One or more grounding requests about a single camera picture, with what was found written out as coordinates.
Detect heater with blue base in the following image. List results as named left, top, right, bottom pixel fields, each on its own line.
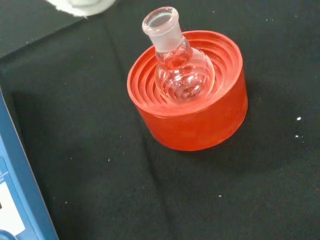
left=0, top=86, right=60, bottom=240

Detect red ribbed flask ring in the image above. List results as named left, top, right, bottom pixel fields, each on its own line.
left=126, top=30, right=249, bottom=152

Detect black bench cloth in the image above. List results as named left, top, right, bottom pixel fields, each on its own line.
left=0, top=0, right=320, bottom=240

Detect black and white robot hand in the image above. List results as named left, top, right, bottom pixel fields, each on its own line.
left=46, top=0, right=117, bottom=19

